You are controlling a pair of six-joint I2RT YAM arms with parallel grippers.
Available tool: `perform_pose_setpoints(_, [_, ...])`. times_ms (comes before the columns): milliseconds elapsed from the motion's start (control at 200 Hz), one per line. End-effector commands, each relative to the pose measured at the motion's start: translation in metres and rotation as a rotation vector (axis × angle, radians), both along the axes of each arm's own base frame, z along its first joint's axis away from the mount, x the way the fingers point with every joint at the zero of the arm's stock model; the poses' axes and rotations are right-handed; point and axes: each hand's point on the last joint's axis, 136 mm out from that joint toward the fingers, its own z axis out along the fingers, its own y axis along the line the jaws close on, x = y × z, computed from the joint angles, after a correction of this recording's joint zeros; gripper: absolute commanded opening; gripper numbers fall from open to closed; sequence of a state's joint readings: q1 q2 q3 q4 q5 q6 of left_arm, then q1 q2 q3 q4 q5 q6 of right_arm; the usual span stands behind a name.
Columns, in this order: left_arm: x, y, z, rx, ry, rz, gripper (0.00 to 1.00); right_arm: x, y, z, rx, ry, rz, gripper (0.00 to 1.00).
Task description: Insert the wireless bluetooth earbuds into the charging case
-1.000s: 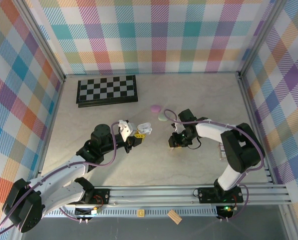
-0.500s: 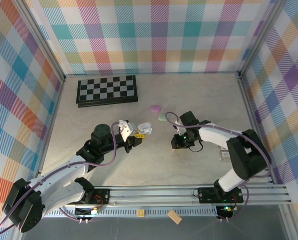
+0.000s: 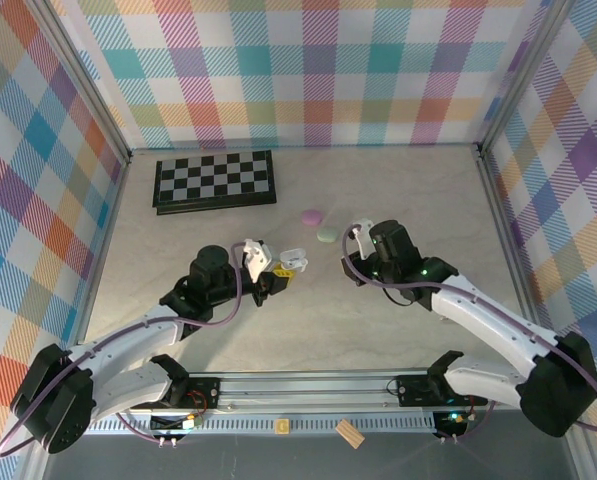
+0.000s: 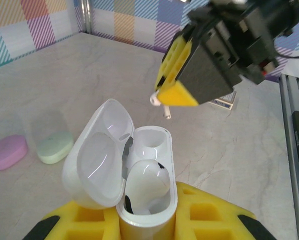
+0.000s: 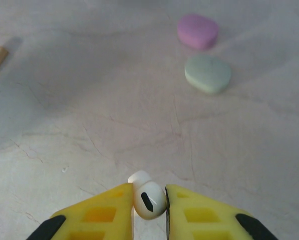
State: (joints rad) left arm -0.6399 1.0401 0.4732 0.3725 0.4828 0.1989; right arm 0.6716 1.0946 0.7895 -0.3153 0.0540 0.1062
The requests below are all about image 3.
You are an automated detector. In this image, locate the white earbud charging case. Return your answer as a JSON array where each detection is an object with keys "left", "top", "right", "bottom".
[{"left": 279, "top": 248, "right": 310, "bottom": 274}]

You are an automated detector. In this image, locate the black and white chessboard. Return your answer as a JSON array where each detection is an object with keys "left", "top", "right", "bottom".
[{"left": 151, "top": 148, "right": 278, "bottom": 217}]

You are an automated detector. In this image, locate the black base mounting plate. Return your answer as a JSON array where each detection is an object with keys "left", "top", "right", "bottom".
[
  {"left": 165, "top": 377, "right": 223, "bottom": 409},
  {"left": 395, "top": 373, "right": 489, "bottom": 407}
]

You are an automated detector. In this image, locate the small black connector board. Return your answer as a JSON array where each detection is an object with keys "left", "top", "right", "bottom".
[
  {"left": 149, "top": 413, "right": 203, "bottom": 432},
  {"left": 433, "top": 410, "right": 468, "bottom": 435}
]

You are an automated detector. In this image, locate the long wooden block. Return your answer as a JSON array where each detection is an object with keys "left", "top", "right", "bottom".
[{"left": 335, "top": 419, "right": 367, "bottom": 448}]

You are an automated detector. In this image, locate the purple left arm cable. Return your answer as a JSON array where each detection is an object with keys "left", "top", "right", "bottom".
[{"left": 0, "top": 241, "right": 247, "bottom": 460}]

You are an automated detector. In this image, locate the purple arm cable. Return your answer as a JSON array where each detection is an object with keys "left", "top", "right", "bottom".
[
  {"left": 341, "top": 224, "right": 597, "bottom": 444},
  {"left": 0, "top": 241, "right": 247, "bottom": 460}
]

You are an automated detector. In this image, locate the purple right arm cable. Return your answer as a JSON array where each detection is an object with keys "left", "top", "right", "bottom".
[{"left": 341, "top": 224, "right": 597, "bottom": 444}]

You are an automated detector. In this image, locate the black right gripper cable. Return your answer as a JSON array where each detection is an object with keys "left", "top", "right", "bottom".
[{"left": 383, "top": 287, "right": 415, "bottom": 307}]

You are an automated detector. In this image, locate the aluminium side rail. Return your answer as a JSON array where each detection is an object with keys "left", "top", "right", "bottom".
[
  {"left": 70, "top": 152, "right": 132, "bottom": 351},
  {"left": 475, "top": 144, "right": 537, "bottom": 331}
]

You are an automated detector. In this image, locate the perforated grey cable tray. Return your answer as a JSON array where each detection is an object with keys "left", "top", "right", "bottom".
[{"left": 85, "top": 413, "right": 438, "bottom": 436}]

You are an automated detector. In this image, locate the aluminium frame post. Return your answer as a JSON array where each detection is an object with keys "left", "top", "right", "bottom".
[
  {"left": 475, "top": 0, "right": 574, "bottom": 156},
  {"left": 30, "top": 0, "right": 133, "bottom": 164}
]

